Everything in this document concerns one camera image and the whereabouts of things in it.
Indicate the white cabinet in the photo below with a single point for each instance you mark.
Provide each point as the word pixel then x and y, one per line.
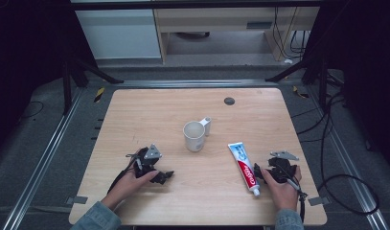
pixel 119 33

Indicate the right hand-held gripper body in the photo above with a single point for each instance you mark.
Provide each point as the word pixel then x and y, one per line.
pixel 282 169

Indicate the metal floor rail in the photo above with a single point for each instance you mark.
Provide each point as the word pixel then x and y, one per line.
pixel 39 166
pixel 349 166
pixel 195 83

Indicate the toothpaste tube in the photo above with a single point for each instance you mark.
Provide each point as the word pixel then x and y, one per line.
pixel 245 167

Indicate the light wooden desk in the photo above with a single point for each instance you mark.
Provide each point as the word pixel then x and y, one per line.
pixel 215 19

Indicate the white cup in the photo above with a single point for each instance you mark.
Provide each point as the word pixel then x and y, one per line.
pixel 194 135

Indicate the black metal stand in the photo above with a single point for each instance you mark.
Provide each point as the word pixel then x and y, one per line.
pixel 322 83
pixel 67 89

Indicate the grey tape patch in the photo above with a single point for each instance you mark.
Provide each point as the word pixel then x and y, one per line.
pixel 77 200
pixel 318 201

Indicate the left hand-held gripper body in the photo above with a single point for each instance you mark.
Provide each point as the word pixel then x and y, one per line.
pixel 148 161

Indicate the grey table grommet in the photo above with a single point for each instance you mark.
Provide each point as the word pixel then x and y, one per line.
pixel 229 101

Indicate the yellow black tape strip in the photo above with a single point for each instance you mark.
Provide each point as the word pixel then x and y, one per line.
pixel 99 94
pixel 299 93

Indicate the person's left hand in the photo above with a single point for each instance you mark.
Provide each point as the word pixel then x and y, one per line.
pixel 127 185

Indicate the person's right hand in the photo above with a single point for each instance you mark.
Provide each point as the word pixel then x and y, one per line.
pixel 283 195

